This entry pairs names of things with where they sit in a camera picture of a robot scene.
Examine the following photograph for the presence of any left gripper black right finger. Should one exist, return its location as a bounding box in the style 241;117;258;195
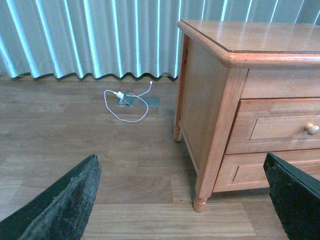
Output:
263;152;320;240

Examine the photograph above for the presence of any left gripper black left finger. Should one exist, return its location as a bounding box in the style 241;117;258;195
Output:
0;154;102;240

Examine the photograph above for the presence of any round drawer knob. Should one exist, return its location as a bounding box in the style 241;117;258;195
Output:
304;123;320;136

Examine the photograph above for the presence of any wooden drawer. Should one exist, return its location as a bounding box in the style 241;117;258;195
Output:
213;149;320;193
226;98;320;155

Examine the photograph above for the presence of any light wooden nightstand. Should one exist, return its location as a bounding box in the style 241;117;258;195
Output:
173;20;320;212

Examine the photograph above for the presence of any open floor socket box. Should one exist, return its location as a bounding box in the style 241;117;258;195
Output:
114;93;136;107

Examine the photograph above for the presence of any closed floor socket cover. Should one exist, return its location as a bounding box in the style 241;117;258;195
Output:
140;97;161;107

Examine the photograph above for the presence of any pale pleated curtain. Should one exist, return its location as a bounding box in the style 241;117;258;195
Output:
0;0;320;78

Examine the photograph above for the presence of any white wall charger plug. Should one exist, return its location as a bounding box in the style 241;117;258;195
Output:
112;91;125;101

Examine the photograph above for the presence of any white charging cable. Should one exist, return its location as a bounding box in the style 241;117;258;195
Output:
103;81;154;123

